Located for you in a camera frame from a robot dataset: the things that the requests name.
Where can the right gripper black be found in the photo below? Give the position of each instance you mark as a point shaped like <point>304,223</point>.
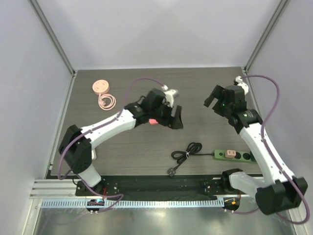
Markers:
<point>220,98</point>

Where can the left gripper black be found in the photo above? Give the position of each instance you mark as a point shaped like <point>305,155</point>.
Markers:
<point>177,124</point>

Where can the pink red plug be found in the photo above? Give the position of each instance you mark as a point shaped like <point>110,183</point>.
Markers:
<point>153,121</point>

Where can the green power strip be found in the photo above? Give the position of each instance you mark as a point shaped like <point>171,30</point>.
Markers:
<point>241,157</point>

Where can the pink round power socket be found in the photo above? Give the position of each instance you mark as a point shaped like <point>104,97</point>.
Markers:
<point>101,87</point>

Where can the white triangular power socket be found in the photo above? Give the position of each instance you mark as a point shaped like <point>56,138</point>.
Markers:
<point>93,155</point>

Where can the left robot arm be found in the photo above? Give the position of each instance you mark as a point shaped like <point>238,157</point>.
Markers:
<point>78,143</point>

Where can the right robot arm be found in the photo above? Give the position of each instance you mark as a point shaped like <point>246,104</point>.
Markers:
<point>280,189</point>

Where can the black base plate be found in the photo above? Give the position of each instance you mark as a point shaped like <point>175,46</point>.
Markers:
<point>140,186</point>

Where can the white slotted cable duct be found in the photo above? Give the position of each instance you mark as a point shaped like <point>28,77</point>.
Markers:
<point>98,204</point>

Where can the aluminium frame rail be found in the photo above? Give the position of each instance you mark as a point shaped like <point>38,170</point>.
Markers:
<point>53,188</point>

